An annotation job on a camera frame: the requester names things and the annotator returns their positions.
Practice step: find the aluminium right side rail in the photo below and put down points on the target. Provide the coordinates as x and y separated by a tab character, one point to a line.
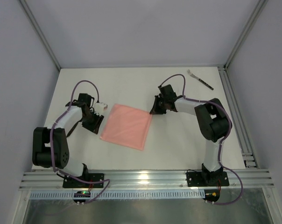
245	143

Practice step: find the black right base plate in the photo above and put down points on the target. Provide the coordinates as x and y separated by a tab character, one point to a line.
196	179

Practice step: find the left frame post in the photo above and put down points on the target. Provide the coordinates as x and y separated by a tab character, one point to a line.
36	27

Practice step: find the pink satin napkin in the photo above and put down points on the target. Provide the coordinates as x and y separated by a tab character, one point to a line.
127	126

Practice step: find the aluminium front rail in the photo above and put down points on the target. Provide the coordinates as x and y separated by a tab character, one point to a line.
141	179

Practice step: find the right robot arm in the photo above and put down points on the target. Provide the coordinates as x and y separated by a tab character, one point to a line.
214	125

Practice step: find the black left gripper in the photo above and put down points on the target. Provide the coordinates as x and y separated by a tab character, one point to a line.
93	121

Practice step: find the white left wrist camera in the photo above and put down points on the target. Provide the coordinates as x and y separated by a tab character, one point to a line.
100	108

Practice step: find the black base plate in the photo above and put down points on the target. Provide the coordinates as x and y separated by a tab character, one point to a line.
91	180
196	179

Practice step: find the left controller board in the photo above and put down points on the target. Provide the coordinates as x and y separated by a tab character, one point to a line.
80	197

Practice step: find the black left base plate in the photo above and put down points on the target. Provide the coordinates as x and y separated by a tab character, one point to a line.
91	180

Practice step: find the metal fork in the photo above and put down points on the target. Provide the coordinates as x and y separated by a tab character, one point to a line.
200	80

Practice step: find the aluminium rail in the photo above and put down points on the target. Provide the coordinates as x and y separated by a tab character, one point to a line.
141	179
245	143

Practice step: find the right frame post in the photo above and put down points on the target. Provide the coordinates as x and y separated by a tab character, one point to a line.
254	15

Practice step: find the right controller board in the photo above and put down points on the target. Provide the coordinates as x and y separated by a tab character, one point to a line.
211	196

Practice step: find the controller board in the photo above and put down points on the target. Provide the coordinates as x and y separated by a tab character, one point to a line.
80	197
211	196

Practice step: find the slotted cable duct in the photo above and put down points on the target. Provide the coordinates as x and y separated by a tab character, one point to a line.
120	194

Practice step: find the frame post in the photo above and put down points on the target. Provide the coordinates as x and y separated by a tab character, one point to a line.
254	15
36	27

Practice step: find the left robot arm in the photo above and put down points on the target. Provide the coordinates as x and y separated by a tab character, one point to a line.
50	145

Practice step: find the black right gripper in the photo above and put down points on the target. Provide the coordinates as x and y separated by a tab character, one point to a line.
159	105

